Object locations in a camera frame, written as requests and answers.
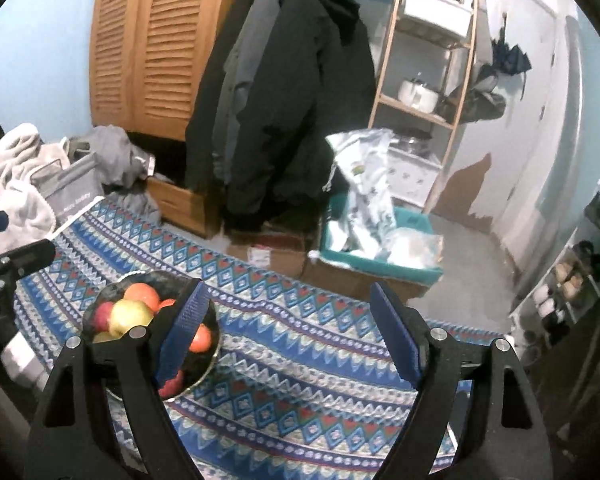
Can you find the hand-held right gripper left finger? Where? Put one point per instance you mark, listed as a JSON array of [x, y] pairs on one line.
[[182, 330]]

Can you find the white patterned box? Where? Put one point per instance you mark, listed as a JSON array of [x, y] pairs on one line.
[[415, 177]]

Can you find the yellow green pear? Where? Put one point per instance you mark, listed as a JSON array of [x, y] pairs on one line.
[[130, 316]]

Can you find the grey clothing pile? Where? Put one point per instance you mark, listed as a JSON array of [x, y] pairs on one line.
[[115, 160]]

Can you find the grey jacket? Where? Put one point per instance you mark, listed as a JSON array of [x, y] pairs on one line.
[[240, 85]]

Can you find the grey cap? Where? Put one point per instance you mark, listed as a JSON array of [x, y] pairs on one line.
[[487, 80]]

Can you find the white shoe rack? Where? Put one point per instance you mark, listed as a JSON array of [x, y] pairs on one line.
[[525, 310]]

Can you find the white fleece blanket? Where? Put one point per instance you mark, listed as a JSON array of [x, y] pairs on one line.
[[15, 175]]

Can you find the flat cardboard box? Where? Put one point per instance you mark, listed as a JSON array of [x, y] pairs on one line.
[[275, 257]]

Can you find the dark green glass bowl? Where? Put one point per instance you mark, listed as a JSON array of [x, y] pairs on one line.
[[202, 362]]

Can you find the wooden shelf rack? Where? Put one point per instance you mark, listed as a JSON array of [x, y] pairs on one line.
[[415, 108]]

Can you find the group of assorted shoes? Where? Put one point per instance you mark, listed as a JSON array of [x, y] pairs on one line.
[[570, 275]]

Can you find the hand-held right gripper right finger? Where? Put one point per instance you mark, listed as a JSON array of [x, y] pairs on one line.
[[400, 340]]

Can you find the white storage box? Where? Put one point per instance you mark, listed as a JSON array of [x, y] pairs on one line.
[[435, 10]]

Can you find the grey tote bag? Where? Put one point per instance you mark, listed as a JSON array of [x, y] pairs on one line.
[[75, 190]]

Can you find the dark green coat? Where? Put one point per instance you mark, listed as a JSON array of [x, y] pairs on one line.
[[205, 125]]

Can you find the large cardboard box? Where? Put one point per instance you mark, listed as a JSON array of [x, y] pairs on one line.
[[350, 282]]

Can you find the white cooking pot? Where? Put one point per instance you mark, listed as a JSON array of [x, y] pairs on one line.
[[417, 95]]

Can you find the black hooded coat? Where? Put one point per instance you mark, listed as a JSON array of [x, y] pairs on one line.
[[305, 110]]

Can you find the dark pan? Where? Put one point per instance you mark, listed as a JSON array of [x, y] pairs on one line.
[[447, 107]]

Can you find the wooden louvred wardrobe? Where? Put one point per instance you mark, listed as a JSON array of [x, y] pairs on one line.
[[170, 50]]

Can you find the dark cap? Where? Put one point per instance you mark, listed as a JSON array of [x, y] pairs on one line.
[[482, 105]]

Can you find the clear plastic bag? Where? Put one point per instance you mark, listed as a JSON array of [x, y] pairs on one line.
[[415, 250]]

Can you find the metal pot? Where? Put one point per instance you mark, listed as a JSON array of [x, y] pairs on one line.
[[412, 145]]

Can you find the orange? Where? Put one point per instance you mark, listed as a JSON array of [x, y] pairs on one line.
[[167, 304], [142, 296], [201, 338]]

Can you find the blue patterned tablecloth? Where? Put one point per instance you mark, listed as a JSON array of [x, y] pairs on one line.
[[305, 350]]

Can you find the wooden drawer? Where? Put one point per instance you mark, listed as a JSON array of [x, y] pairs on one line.
[[180, 205]]

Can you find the white door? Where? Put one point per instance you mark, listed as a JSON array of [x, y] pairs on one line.
[[525, 135]]

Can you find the white printed plastic bag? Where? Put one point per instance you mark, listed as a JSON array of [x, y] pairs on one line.
[[367, 190]]

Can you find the teal plastic bin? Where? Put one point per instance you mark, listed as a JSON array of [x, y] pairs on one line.
[[380, 266]]

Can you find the dark folded umbrella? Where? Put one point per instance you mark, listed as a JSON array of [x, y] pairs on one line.
[[510, 57]]

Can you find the red apple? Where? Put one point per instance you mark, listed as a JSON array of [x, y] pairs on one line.
[[172, 385], [101, 316]]

